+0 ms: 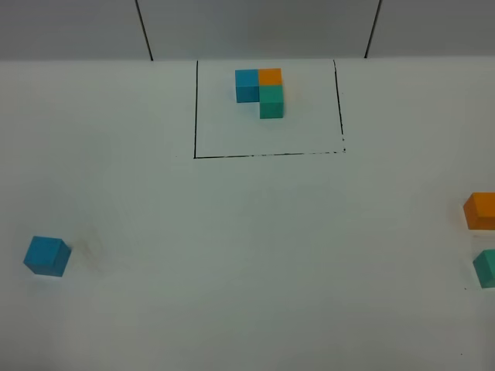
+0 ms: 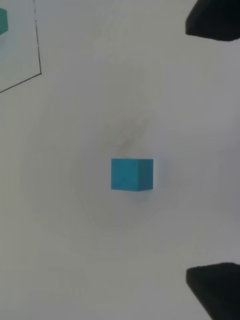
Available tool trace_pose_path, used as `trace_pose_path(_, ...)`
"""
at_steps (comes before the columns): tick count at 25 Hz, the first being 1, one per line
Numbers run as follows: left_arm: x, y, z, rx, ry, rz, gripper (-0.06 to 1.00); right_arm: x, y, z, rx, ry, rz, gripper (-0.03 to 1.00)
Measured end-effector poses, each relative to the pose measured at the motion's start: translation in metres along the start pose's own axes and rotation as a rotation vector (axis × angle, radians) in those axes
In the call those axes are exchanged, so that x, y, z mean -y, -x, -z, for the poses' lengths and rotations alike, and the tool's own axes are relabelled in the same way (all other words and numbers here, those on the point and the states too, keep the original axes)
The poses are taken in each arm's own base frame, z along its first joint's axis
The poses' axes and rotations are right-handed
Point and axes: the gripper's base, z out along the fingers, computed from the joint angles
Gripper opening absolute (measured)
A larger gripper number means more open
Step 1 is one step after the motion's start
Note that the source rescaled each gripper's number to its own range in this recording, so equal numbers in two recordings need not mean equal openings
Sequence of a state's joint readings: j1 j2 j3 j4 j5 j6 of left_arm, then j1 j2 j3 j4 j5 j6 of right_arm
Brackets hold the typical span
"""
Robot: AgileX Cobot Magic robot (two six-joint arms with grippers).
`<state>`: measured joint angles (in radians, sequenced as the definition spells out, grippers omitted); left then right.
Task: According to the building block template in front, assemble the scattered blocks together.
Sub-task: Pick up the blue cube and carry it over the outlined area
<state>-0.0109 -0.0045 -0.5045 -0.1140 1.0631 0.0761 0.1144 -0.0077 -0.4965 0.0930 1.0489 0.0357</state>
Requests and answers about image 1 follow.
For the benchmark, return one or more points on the green template block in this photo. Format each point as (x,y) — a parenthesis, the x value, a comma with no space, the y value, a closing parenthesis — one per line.
(272,103)

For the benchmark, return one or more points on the blue template block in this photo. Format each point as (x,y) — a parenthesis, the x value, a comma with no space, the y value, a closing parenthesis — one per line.
(247,86)

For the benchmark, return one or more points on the orange template block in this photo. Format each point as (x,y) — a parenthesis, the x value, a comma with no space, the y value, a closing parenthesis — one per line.
(270,77)

